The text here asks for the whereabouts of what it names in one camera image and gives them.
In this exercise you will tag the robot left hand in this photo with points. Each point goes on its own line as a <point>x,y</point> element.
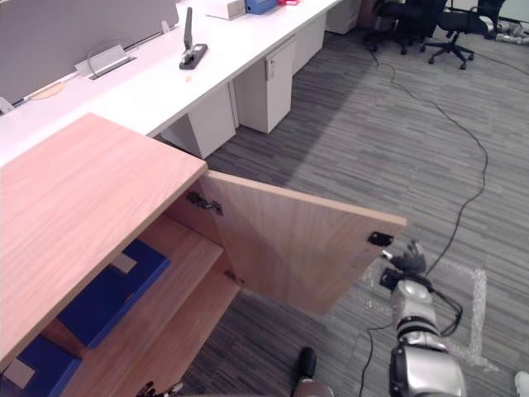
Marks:
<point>161,390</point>

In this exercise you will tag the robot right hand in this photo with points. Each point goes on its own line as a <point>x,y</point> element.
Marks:
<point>409,262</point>

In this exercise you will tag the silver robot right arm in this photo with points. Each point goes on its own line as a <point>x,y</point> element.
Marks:
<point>417,331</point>

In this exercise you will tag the black door latch plate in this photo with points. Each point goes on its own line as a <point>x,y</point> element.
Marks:
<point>379,238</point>

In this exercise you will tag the blue folder with grey label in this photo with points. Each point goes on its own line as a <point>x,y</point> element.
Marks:
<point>107,302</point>
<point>45,368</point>

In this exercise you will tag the wooden cabinet door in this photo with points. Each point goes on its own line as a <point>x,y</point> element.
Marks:
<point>297,244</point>

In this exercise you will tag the metal cabinet door hinge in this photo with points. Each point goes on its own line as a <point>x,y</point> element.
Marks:
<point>202,202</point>
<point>234,277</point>

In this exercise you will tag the light wooden office cabinet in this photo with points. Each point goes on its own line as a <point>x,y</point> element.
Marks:
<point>82,178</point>

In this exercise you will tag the black swivel office chair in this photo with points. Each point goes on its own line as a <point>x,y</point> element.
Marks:
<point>396,20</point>
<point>454,29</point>

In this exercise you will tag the long white office desk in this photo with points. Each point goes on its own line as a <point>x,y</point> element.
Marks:
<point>157,82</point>

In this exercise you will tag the dark robot foot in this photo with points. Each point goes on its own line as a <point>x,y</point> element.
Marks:
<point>307,362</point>

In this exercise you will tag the white shoe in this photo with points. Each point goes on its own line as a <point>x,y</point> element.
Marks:
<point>522,382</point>

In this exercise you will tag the white desk support panel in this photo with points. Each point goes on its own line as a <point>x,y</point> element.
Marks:
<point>206,124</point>

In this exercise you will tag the silver robot parts on floor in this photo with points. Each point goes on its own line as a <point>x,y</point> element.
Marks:
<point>510,32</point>

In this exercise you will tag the red object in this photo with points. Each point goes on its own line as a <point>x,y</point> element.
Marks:
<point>289,2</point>

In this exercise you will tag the blue file box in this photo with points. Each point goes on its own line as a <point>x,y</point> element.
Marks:
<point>260,5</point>

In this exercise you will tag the black heavy-duty stapler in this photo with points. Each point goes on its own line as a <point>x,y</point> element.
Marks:
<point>192,54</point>

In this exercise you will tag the grey cardboard box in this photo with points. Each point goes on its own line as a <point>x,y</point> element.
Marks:
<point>229,9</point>

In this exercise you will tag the round wooden desk grommet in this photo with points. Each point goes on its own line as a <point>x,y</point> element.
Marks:
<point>46,90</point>

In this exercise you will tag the grey desk partition screen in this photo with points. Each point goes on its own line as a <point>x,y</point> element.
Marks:
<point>74,29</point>

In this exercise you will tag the white drawer pedestal with lock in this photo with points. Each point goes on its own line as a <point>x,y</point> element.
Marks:
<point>270,87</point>

